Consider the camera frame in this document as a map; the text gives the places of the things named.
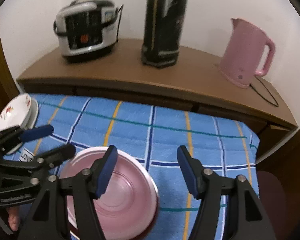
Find red floral white plate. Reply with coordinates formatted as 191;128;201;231
0;93;31;131

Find pink plastic bowl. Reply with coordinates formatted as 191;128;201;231
59;146;159;239

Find person's left hand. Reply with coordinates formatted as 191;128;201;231
7;206;20;232

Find plain grey flat plate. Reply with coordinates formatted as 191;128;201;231
7;97;39;155

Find blue checkered tablecloth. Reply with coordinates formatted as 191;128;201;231
7;94;259;239

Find brown wooden sideboard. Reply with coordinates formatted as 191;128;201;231
17;39;298;131

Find white electric rice cooker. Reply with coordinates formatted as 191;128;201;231
53;0;123;63

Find pink electric kettle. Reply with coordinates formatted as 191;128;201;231
218;18;276;88

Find black thermos flask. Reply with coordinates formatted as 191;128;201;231
141;0;187;69

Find black kettle power cable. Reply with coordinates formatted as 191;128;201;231
248;76;280;107

